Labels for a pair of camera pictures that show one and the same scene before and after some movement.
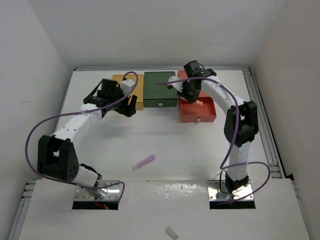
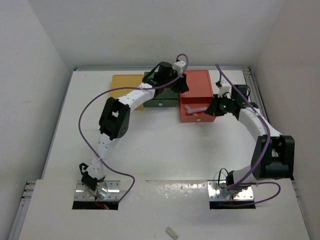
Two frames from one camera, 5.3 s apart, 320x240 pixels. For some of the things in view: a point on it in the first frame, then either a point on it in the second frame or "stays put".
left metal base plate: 113,193 stays put
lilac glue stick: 145,162 -> 190,110
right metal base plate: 215,194 stays put
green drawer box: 159,95 stays put
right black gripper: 183,94 -> 212,109
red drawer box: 191,112 stays put
